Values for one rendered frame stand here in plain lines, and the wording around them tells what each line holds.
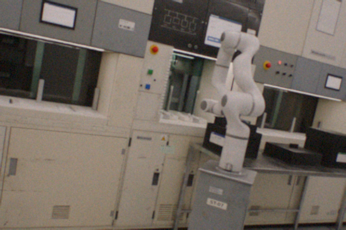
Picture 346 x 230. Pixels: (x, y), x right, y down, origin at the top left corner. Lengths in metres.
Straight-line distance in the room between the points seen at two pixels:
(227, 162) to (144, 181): 0.83
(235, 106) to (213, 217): 0.58
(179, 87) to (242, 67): 1.61
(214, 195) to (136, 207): 0.87
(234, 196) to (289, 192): 1.59
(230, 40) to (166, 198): 1.27
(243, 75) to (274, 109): 1.74
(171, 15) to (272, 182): 1.68
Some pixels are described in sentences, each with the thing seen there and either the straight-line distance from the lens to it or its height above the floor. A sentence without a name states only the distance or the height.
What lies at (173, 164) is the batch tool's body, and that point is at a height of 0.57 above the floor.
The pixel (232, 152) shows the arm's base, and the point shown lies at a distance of 1.79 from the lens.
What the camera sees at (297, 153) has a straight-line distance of 2.43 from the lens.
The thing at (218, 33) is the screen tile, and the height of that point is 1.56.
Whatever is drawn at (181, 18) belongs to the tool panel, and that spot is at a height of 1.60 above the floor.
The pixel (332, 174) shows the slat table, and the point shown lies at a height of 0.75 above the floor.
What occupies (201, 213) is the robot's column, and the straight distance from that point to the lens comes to 1.82.
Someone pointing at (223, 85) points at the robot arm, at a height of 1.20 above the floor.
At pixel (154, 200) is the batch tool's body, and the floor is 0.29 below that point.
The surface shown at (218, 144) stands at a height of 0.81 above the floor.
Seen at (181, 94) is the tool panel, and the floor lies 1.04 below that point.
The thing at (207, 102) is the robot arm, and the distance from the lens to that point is 2.10.
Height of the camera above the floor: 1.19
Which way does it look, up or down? 7 degrees down
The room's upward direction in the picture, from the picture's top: 11 degrees clockwise
